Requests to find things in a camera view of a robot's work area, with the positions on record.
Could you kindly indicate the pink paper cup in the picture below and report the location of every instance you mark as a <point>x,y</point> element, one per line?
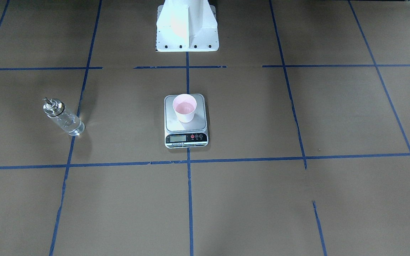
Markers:
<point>184,106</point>

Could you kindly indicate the clear glass sauce bottle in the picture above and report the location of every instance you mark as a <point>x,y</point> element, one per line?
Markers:
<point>68,121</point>

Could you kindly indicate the silver digital kitchen scale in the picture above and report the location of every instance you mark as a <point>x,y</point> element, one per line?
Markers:
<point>185,135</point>

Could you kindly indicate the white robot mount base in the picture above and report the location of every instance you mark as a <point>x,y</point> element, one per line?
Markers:
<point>186,26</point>

